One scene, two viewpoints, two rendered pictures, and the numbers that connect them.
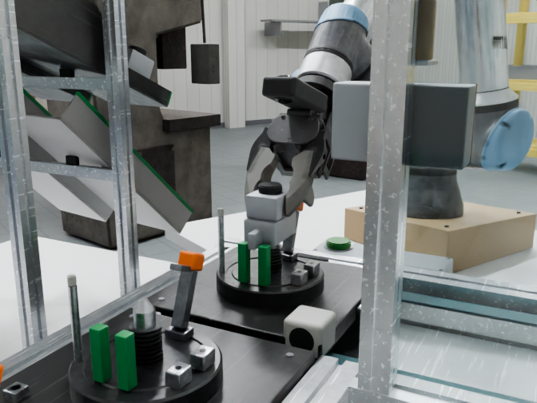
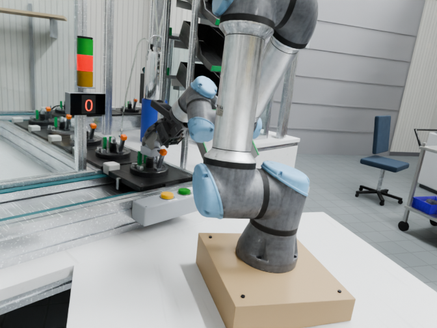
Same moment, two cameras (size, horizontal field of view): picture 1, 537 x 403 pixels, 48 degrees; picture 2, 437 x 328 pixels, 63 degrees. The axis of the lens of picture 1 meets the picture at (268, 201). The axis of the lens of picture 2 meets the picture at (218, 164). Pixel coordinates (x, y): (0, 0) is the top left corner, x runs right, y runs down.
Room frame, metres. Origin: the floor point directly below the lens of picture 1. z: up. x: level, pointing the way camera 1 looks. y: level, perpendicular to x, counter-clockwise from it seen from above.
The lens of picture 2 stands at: (1.30, -1.14, 1.37)
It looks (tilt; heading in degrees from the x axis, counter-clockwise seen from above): 15 degrees down; 106
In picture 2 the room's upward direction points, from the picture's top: 6 degrees clockwise
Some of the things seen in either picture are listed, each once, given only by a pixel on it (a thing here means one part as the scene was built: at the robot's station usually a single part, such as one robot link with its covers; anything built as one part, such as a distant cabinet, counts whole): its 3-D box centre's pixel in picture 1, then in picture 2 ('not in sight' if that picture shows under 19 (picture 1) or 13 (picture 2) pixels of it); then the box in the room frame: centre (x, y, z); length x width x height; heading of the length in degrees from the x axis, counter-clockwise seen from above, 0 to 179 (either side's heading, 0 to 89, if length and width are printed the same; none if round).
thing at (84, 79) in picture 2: not in sight; (84, 79); (0.54, -0.12, 1.28); 0.05 x 0.05 x 0.05
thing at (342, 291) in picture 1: (270, 292); (149, 174); (0.73, 0.00, 0.96); 0.24 x 0.24 x 0.02; 63
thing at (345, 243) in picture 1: (338, 245); (184, 192); (0.91, -0.11, 0.96); 0.04 x 0.04 x 0.02
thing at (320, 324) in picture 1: (309, 332); (111, 168); (0.60, -0.04, 0.97); 0.05 x 0.05 x 0.04; 63
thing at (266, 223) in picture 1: (266, 213); (149, 144); (0.72, 0.00, 1.07); 0.08 x 0.04 x 0.07; 153
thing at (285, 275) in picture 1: (270, 278); (149, 169); (0.73, 0.00, 0.98); 0.14 x 0.14 x 0.02
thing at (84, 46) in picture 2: not in sight; (84, 47); (0.54, -0.12, 1.38); 0.05 x 0.05 x 0.05
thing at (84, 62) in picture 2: not in sight; (84, 62); (0.54, -0.12, 1.33); 0.05 x 0.05 x 0.05
